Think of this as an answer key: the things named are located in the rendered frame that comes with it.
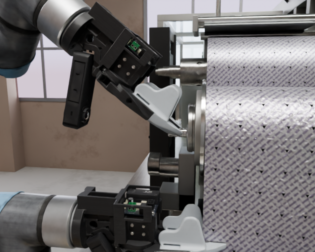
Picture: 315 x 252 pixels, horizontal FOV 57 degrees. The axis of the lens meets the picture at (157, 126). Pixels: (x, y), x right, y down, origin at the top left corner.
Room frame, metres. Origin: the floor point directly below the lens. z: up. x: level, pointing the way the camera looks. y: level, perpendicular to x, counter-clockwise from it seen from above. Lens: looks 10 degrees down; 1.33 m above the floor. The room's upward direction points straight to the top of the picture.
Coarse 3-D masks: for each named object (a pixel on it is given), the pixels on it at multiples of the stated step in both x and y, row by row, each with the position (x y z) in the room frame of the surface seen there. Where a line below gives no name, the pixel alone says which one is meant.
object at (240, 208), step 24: (216, 192) 0.37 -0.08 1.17; (240, 192) 0.37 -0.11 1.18; (264, 192) 0.36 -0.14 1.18; (288, 192) 0.36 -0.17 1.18; (312, 192) 0.35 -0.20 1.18; (216, 216) 0.37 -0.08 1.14; (240, 216) 0.37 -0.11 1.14; (264, 216) 0.36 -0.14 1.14; (288, 216) 0.36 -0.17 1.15; (312, 216) 0.35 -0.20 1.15; (216, 240) 0.37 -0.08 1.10; (240, 240) 0.37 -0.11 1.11; (264, 240) 0.36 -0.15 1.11; (288, 240) 0.36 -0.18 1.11; (312, 240) 0.35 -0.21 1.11
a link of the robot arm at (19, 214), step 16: (0, 192) 0.43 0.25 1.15; (16, 192) 0.43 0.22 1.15; (0, 208) 0.40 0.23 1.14; (16, 208) 0.40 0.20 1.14; (32, 208) 0.39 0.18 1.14; (0, 224) 0.39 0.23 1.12; (16, 224) 0.38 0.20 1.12; (32, 224) 0.38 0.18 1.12; (0, 240) 0.39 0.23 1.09; (16, 240) 0.38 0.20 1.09; (32, 240) 0.38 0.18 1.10
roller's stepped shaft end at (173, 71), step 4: (160, 68) 0.69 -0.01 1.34; (164, 68) 0.69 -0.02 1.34; (168, 68) 0.69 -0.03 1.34; (172, 68) 0.68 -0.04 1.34; (176, 68) 0.68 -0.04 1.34; (156, 72) 0.70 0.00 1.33; (160, 72) 0.69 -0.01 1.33; (164, 72) 0.69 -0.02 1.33; (168, 72) 0.68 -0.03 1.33; (172, 72) 0.68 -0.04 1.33; (176, 72) 0.68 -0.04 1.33; (164, 76) 0.69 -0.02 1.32; (168, 76) 0.69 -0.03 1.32; (172, 76) 0.68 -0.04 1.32; (176, 76) 0.68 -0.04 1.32
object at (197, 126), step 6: (198, 90) 0.43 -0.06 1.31; (198, 96) 0.41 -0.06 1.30; (198, 102) 0.40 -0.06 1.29; (198, 108) 0.39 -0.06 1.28; (198, 114) 0.39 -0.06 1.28; (198, 120) 0.38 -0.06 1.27; (198, 126) 0.38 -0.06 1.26; (204, 126) 0.38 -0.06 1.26; (198, 132) 0.38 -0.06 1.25; (204, 132) 0.38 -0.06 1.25; (198, 138) 0.38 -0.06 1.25; (204, 138) 0.38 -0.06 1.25; (198, 144) 0.38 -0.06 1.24; (204, 144) 0.38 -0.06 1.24; (198, 150) 0.39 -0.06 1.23; (204, 150) 0.38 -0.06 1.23; (198, 156) 0.39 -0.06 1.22; (198, 162) 0.40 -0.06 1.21
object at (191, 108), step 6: (192, 108) 0.42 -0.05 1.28; (192, 114) 0.41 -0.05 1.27; (192, 120) 0.41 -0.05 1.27; (192, 126) 0.40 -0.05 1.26; (186, 132) 0.41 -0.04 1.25; (192, 132) 0.40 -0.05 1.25; (186, 138) 0.41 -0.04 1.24; (192, 138) 0.40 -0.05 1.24; (186, 144) 0.41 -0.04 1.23; (192, 144) 0.41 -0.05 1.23; (192, 150) 0.42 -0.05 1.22
